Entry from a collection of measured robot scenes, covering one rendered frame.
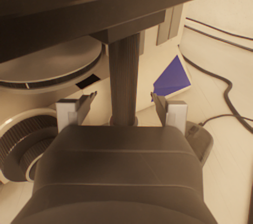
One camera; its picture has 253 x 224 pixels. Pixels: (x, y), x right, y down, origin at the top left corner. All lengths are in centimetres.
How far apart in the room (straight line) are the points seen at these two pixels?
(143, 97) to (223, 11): 47
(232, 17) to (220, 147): 47
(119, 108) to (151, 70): 12
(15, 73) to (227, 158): 27
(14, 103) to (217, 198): 24
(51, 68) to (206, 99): 25
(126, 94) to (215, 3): 56
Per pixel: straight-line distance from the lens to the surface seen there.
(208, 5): 69
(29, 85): 22
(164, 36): 28
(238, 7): 66
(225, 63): 46
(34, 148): 17
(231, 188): 25
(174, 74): 30
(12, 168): 19
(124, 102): 16
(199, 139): 23
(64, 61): 24
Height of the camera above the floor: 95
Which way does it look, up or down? 42 degrees down
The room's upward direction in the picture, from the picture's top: 1 degrees clockwise
